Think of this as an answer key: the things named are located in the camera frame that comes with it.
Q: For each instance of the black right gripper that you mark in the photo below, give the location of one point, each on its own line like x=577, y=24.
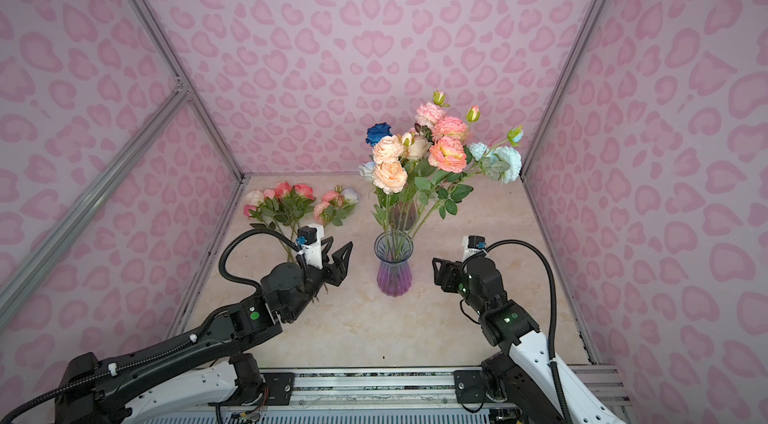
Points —
x=452, y=269

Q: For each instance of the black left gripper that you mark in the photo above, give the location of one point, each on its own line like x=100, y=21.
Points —
x=338, y=270

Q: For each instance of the purple blue glass vase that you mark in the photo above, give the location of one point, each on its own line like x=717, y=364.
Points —
x=394, y=249

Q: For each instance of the red glass vase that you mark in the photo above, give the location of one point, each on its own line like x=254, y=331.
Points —
x=403, y=216

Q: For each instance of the peach rose stem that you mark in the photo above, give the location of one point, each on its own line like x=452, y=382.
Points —
x=389, y=179

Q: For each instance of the dark blue artificial rose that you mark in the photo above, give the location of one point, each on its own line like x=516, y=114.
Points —
x=376, y=133

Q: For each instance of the pink carnation double stem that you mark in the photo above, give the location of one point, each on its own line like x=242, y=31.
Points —
x=430, y=113

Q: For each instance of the cream white artificial rose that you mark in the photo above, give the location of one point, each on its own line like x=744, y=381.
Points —
x=254, y=198

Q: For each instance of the pink green carnation stem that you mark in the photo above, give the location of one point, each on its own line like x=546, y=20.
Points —
x=447, y=126

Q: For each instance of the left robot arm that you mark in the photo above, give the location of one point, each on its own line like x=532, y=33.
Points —
x=99, y=391

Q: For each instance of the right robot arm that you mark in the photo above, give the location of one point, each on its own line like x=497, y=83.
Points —
x=526, y=372

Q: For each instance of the red pink rose stem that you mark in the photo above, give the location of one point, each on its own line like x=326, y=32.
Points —
x=284, y=209

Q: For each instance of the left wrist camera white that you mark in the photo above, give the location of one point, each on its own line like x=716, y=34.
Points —
x=309, y=240

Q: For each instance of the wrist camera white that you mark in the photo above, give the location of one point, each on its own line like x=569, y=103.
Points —
x=309, y=240
x=473, y=245

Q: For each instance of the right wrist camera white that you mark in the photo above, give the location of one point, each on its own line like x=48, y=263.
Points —
x=473, y=245

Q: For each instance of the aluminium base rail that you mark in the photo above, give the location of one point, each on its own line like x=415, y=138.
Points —
x=329, y=395

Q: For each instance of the aluminium frame corner post right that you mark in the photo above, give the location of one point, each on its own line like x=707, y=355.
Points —
x=591, y=20

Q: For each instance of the aluminium frame corner post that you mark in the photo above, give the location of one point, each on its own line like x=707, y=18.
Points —
x=161, y=41
x=591, y=20

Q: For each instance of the diagonal aluminium frame bar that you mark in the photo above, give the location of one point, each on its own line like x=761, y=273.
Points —
x=38, y=264

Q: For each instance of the aluminium frame corner post left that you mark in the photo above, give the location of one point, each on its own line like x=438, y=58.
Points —
x=161, y=41

